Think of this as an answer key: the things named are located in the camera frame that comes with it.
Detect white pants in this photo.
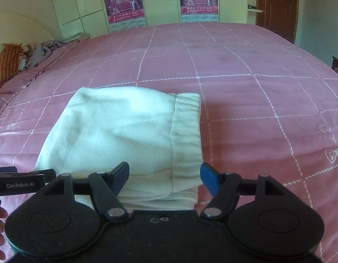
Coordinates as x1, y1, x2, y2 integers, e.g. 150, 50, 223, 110
35, 87, 203, 211

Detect cream wardrobe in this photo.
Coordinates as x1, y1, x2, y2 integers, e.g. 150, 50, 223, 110
53, 0, 248, 38

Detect cream headboard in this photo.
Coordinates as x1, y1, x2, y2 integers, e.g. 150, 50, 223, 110
0, 11, 55, 52

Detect white wall shelf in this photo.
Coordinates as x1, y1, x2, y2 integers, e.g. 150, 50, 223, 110
247, 4, 265, 13

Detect brown wooden door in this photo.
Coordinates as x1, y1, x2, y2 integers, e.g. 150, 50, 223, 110
256, 0, 298, 43

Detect pink checked bed sheet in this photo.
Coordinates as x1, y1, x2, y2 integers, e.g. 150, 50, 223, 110
0, 23, 338, 262

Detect orange striped pillow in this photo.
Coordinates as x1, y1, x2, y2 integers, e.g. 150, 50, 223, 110
0, 43, 32, 88

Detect pink poster left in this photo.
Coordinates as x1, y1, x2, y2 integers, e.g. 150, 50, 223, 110
104, 0, 146, 33

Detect grey crumpled cloth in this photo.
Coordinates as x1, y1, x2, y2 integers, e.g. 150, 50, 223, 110
24, 40, 68, 70

